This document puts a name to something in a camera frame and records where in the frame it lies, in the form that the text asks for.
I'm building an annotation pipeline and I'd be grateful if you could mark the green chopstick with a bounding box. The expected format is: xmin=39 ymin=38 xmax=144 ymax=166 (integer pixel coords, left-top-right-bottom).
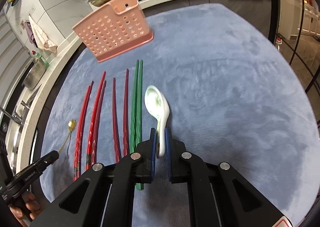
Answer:
xmin=135 ymin=59 xmax=145 ymax=191
xmin=129 ymin=60 xmax=139 ymax=153

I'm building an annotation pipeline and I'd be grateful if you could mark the dark red chopstick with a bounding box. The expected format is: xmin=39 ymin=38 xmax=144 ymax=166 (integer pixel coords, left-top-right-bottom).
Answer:
xmin=91 ymin=80 xmax=106 ymax=166
xmin=112 ymin=78 xmax=121 ymax=163
xmin=123 ymin=69 xmax=129 ymax=156

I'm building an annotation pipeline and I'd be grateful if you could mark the white ceramic soup spoon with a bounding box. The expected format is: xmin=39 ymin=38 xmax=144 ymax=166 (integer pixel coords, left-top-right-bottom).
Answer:
xmin=144 ymin=85 xmax=170 ymax=158

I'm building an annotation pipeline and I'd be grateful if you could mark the small gold spoon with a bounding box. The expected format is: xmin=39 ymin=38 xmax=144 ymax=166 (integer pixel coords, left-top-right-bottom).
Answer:
xmin=58 ymin=119 xmax=76 ymax=154

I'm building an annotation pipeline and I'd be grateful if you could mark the person's left hand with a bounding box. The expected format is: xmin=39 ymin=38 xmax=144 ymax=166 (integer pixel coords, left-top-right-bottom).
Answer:
xmin=9 ymin=192 xmax=42 ymax=227

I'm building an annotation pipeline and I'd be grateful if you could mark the steel sink faucet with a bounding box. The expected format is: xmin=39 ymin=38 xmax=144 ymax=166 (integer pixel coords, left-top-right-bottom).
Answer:
xmin=0 ymin=101 xmax=30 ymax=127

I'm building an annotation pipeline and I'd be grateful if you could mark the blue-grey fabric mat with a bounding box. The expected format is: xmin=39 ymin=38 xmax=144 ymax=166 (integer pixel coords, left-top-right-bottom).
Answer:
xmin=41 ymin=3 xmax=319 ymax=226

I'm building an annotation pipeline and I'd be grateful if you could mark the steel mixing bowl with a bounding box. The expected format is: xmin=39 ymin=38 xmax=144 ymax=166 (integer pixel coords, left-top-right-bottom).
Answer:
xmin=22 ymin=59 xmax=46 ymax=90

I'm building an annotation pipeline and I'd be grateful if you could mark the green dish soap bottle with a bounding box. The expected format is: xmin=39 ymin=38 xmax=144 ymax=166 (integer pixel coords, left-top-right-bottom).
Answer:
xmin=34 ymin=52 xmax=49 ymax=68

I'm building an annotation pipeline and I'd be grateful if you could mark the pink perforated utensil basket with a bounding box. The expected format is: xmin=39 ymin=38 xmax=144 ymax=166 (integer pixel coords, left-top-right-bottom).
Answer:
xmin=73 ymin=0 xmax=153 ymax=63

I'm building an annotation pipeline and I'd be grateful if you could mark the white hanging towel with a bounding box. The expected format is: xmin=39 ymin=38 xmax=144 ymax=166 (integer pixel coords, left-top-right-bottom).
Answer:
xmin=28 ymin=15 xmax=57 ymax=54

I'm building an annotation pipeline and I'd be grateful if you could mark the purple hanging cloth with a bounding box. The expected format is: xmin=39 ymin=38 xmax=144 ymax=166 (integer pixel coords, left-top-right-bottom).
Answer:
xmin=24 ymin=21 xmax=37 ymax=47

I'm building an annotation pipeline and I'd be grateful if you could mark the bottle on floor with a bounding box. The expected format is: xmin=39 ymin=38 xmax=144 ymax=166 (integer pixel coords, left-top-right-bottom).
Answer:
xmin=275 ymin=36 xmax=283 ymax=51

